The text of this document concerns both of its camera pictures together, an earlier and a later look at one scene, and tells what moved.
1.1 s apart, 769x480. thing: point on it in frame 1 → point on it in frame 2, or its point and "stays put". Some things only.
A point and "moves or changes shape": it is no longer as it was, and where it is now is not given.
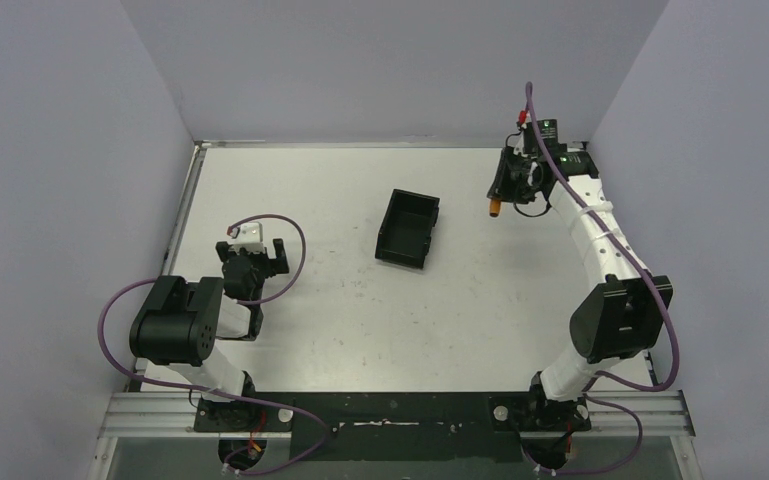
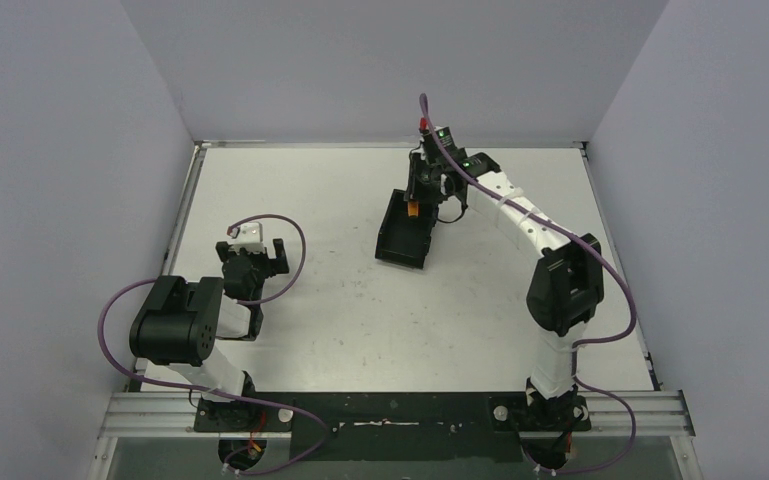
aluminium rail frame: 611,414 stays put
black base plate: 395,427 stays put
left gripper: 278,257 stays put
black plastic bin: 405,233 stays put
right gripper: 503,187 → 416,189
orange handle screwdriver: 494,207 moves or changes shape
